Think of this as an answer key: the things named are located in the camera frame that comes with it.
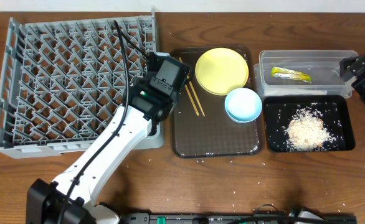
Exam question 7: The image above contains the rice food waste pile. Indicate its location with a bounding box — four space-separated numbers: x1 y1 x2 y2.
284 106 337 151

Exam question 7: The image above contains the yellow plate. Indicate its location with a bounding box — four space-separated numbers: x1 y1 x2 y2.
195 48 249 96

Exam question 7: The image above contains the clear plastic bin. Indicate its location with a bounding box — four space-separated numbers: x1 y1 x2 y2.
254 50 358 99

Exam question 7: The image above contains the grey dishwasher rack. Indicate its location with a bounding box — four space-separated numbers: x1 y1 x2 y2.
0 14 159 159

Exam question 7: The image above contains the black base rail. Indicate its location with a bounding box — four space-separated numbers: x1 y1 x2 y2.
120 213 358 224

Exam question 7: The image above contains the light blue bowl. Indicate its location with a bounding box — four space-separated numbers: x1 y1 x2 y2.
224 88 262 123

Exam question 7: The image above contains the yellow green wrapper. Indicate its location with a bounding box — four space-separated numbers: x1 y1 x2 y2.
270 67 312 83

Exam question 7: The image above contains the brown serving tray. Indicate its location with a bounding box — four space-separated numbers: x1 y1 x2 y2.
168 44 265 159

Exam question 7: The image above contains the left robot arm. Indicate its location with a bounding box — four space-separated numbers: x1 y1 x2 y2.
26 52 191 224

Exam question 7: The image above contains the black waste tray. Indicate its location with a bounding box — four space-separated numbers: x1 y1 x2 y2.
263 95 356 152

